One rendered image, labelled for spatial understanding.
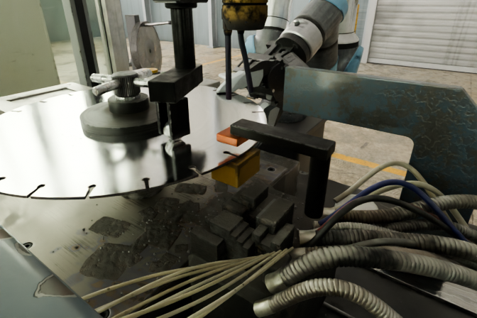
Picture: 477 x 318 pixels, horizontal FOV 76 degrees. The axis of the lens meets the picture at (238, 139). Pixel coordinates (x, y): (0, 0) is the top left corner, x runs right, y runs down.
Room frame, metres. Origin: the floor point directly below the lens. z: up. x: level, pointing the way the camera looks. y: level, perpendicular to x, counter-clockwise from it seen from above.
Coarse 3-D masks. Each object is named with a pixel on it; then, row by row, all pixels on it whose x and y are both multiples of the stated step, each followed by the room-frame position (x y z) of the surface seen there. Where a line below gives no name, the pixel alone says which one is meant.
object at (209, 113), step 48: (96, 96) 0.44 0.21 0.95; (192, 96) 0.44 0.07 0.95; (240, 96) 0.44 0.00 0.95; (0, 144) 0.27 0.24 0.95; (48, 144) 0.27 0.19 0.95; (96, 144) 0.27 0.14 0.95; (144, 144) 0.27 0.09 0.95; (192, 144) 0.27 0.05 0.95; (0, 192) 0.19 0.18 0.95; (48, 192) 0.19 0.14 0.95; (96, 192) 0.19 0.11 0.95
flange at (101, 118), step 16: (112, 96) 0.35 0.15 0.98; (144, 96) 0.35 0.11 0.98; (96, 112) 0.34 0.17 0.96; (112, 112) 0.33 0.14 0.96; (128, 112) 0.33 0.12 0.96; (144, 112) 0.33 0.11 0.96; (96, 128) 0.30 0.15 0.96; (112, 128) 0.29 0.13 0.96; (128, 128) 0.30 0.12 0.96; (144, 128) 0.30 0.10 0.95
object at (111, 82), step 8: (120, 72) 0.35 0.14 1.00; (128, 72) 0.35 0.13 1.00; (136, 72) 0.35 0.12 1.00; (144, 72) 0.38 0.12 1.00; (152, 72) 0.39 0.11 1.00; (96, 80) 0.36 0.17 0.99; (104, 80) 0.35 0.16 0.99; (112, 80) 0.34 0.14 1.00; (120, 80) 0.33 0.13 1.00; (128, 80) 0.34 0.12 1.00; (136, 80) 0.34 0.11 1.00; (144, 80) 0.34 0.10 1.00; (96, 88) 0.30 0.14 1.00; (104, 88) 0.31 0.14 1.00; (112, 88) 0.32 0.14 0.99; (120, 88) 0.33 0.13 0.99; (128, 88) 0.34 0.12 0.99; (136, 88) 0.34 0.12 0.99; (120, 96) 0.33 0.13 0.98; (128, 96) 0.34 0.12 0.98; (136, 96) 0.34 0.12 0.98
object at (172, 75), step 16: (176, 16) 0.32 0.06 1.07; (192, 16) 0.33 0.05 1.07; (176, 32) 0.32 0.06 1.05; (192, 32) 0.33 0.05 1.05; (176, 48) 0.32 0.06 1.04; (192, 48) 0.32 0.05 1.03; (176, 64) 0.32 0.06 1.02; (192, 64) 0.32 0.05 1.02; (160, 80) 0.27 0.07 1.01; (176, 80) 0.27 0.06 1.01; (192, 80) 0.31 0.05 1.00; (160, 96) 0.27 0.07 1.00; (176, 96) 0.27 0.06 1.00; (160, 112) 0.28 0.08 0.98; (176, 112) 0.27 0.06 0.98; (160, 128) 0.28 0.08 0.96; (176, 128) 0.27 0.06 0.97
